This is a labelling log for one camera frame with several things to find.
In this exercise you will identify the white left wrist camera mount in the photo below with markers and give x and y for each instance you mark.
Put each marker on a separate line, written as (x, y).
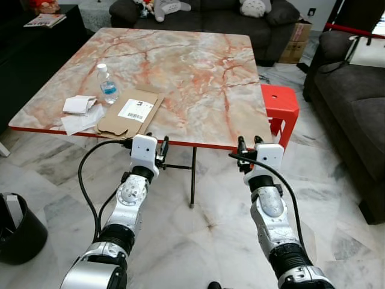
(144, 153)

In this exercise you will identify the brown cardboard envelope with label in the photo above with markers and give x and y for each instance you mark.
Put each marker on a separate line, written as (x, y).
(114, 120)

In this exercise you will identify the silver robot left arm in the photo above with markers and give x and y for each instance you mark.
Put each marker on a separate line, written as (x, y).
(129, 198)

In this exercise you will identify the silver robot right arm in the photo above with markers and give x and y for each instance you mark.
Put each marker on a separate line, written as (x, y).
(271, 208)

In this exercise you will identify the dark grey fabric sofa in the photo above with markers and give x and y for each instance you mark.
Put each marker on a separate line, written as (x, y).
(349, 108)
(210, 18)

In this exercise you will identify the grey and white plush toy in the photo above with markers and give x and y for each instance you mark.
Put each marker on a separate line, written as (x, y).
(255, 6)

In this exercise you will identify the white crumpled paper sheet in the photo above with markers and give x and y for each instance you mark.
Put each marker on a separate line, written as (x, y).
(81, 123)

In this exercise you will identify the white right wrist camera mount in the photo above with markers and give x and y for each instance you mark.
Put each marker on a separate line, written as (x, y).
(271, 158)

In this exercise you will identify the red bar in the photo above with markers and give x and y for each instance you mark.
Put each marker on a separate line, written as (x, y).
(349, 29)

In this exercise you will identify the black plastic rubbish bin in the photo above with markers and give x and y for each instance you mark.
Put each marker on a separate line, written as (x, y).
(27, 241)

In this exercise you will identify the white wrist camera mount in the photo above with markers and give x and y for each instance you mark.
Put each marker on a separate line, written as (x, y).
(271, 158)
(144, 153)

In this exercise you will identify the dark grey sofa cushion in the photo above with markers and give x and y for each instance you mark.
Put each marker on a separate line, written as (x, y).
(284, 12)

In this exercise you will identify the black robot right foot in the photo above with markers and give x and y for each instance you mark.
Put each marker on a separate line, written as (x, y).
(214, 285)

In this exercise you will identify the red decorative item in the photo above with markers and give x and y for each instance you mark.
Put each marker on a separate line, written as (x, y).
(43, 6)

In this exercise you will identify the brown cardboard box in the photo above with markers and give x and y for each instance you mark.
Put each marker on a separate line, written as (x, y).
(298, 45)

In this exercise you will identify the colourful magazine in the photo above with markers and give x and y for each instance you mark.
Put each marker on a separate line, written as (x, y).
(45, 20)

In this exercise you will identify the red plastic stool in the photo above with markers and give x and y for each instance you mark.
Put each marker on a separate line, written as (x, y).
(280, 99)

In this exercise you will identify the clear plastic water bottle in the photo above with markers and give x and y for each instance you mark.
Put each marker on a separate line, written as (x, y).
(108, 87)

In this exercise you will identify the black metal table leg frame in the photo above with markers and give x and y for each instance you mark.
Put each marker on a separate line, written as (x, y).
(193, 180)

